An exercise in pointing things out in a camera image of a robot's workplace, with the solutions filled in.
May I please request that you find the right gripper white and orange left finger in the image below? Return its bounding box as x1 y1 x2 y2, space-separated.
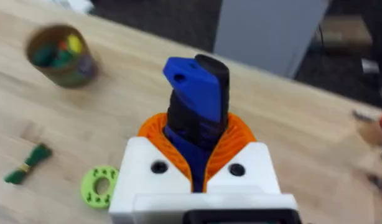
108 112 192 224

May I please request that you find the right gripper white and orange right finger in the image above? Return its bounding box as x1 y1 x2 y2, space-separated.
203 112 282 195

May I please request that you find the green vegetable toy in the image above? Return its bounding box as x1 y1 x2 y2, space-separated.
4 142 54 185

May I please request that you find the green disc with holes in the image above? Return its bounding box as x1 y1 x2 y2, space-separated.
80 165 119 209

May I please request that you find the wooden block with red top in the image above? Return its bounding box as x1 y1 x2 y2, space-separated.
352 109 382 147

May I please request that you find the grey panel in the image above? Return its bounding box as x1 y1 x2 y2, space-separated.
213 0 330 79

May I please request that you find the tub of small toys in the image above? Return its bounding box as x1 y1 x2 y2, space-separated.
25 24 97 89

